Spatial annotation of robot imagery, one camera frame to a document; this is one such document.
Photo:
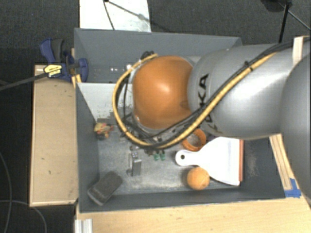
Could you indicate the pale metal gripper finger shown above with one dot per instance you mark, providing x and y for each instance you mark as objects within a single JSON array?
[
  {"x": 130, "y": 161},
  {"x": 137, "y": 167}
]

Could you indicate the grey metal bin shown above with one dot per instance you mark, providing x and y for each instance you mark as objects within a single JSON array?
[{"x": 150, "y": 176}]

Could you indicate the dark grey sponge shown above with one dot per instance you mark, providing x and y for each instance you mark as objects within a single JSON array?
[{"x": 105, "y": 187}]

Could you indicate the yellow and red toy figure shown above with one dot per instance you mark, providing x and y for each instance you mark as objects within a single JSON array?
[{"x": 103, "y": 129}]

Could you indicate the orange ball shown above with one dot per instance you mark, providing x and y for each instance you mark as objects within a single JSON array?
[{"x": 198, "y": 178}]

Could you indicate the white plastic scraper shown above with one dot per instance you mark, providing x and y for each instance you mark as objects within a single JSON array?
[{"x": 218, "y": 161}]

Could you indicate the pale wood board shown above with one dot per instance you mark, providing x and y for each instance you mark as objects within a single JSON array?
[{"x": 54, "y": 142}]

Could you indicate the red-brown flat block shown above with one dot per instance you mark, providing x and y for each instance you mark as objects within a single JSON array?
[{"x": 241, "y": 161}]

